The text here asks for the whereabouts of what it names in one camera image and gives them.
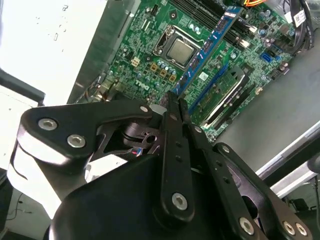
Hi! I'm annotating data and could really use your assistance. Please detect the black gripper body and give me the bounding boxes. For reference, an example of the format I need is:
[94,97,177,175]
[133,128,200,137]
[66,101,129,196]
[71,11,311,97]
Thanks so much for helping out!
[48,119,237,240]

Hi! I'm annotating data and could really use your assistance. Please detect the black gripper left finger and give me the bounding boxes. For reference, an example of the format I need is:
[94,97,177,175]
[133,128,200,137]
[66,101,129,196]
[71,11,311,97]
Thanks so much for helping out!
[21,91,196,222]

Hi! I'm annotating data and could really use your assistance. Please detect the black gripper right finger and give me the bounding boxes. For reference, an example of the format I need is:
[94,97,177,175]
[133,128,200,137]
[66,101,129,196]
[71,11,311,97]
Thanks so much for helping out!
[178,98,314,240]

